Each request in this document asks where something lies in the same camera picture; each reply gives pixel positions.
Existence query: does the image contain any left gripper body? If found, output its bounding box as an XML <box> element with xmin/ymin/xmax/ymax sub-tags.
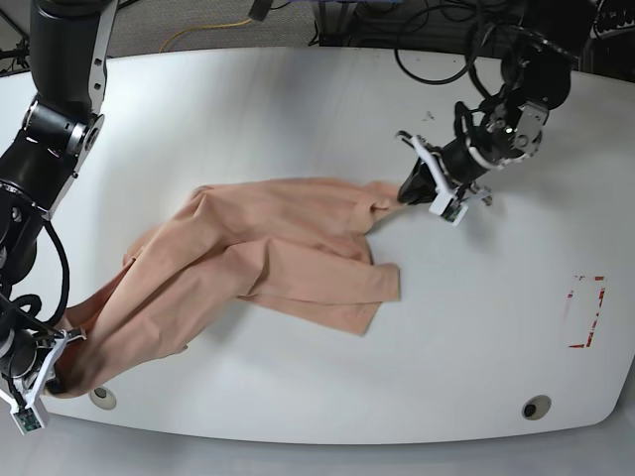
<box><xmin>396</xmin><ymin>129</ymin><xmax>492</xmax><ymax>198</ymax></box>

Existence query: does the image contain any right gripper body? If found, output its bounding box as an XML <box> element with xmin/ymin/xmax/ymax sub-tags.
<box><xmin>1</xmin><ymin>328</ymin><xmax>86</xmax><ymax>412</ymax></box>

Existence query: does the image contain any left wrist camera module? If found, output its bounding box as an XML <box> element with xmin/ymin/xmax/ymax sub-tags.
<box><xmin>429</xmin><ymin>192</ymin><xmax>468</xmax><ymax>227</ymax></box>

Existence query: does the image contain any table cable grommet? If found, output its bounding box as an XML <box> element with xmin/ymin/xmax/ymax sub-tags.
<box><xmin>521</xmin><ymin>395</ymin><xmax>552</xmax><ymax>420</ymax></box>
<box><xmin>88</xmin><ymin>387</ymin><xmax>117</xmax><ymax>411</ymax></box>

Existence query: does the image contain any right table cable grommet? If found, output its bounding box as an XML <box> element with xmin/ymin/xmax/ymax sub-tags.
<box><xmin>521</xmin><ymin>395</ymin><xmax>552</xmax><ymax>420</ymax></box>

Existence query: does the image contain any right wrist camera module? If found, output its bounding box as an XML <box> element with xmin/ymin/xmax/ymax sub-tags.
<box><xmin>11</xmin><ymin>401</ymin><xmax>49</xmax><ymax>435</ymax></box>

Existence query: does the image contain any peach T-shirt with emoji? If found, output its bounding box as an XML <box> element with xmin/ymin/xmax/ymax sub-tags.
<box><xmin>55</xmin><ymin>178</ymin><xmax>400</xmax><ymax>398</ymax></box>

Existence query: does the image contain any yellow cable on floor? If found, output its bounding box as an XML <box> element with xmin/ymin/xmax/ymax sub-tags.
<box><xmin>159</xmin><ymin>18</ymin><xmax>252</xmax><ymax>53</ymax></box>

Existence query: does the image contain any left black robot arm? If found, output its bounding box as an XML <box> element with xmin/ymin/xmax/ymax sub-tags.
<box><xmin>398</xmin><ymin>1</ymin><xmax>598</xmax><ymax>205</ymax></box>

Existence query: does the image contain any left table cable grommet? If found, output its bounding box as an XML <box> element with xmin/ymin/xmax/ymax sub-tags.
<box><xmin>88</xmin><ymin>387</ymin><xmax>117</xmax><ymax>411</ymax></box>

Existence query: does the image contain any red tape rectangle marking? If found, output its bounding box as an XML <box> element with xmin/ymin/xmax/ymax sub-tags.
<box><xmin>562</xmin><ymin>275</ymin><xmax>606</xmax><ymax>349</ymax></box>

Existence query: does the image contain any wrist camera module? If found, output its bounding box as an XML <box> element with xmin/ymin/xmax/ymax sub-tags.
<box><xmin>429</xmin><ymin>192</ymin><xmax>468</xmax><ymax>227</ymax></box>
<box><xmin>11</xmin><ymin>401</ymin><xmax>49</xmax><ymax>435</ymax></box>

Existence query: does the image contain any white power strip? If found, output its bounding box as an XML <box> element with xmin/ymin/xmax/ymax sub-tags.
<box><xmin>592</xmin><ymin>9</ymin><xmax>634</xmax><ymax>39</ymax></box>

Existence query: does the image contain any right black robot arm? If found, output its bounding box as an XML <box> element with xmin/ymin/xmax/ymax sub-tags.
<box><xmin>1</xmin><ymin>1</ymin><xmax>118</xmax><ymax>413</ymax></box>

